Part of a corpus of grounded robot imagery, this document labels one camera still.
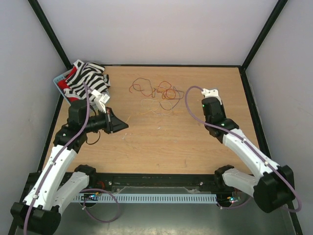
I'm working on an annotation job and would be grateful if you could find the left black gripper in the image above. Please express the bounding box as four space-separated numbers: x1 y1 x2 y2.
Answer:
82 107 128 134

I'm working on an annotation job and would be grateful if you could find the red wire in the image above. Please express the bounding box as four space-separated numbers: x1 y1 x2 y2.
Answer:
129 82 177 100

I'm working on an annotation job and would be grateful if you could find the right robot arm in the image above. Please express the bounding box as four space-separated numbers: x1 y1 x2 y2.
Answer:
201 96 295 213

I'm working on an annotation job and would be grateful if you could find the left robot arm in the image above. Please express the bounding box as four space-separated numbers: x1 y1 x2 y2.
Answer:
10 100 129 235

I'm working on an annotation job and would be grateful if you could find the light blue plastic basket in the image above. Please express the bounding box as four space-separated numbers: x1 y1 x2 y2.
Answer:
53 71 111 112

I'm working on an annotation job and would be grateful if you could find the black white striped cloth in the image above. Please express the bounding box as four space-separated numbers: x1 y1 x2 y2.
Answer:
68 60 111 98

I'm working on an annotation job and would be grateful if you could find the red cloth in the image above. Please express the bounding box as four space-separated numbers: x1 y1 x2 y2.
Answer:
53 67 82 104

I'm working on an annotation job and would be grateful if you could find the left circuit board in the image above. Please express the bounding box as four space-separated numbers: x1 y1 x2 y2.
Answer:
81 193 99 201

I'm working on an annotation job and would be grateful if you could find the circuit board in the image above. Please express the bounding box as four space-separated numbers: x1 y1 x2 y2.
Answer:
227 196 241 204
81 193 99 201

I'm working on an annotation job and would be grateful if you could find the right circuit board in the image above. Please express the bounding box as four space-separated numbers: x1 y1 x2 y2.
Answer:
227 196 241 204

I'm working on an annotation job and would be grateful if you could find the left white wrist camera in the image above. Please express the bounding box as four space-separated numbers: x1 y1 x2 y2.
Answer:
91 90 110 113

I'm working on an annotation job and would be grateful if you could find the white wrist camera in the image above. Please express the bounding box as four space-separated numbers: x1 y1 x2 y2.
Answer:
91 90 110 113
201 89 223 105

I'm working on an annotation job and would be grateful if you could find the brown wire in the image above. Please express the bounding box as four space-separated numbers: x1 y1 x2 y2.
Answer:
132 77 153 96

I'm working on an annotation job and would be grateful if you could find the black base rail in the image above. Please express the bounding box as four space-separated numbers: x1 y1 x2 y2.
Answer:
26 172 287 194

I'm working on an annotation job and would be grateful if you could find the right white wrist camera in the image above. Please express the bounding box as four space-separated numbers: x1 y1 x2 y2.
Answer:
201 89 223 105

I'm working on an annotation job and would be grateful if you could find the light blue slotted cable duct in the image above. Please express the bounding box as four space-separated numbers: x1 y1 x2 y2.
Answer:
72 193 217 204

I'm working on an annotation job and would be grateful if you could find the black frame post left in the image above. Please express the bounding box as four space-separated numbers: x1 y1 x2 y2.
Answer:
28 0 71 70

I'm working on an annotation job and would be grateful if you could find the black frame post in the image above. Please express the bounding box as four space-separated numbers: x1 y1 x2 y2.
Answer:
28 0 71 70
242 0 288 70

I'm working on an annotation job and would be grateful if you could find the black frame post right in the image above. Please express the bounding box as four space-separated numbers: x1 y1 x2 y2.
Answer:
242 0 288 70

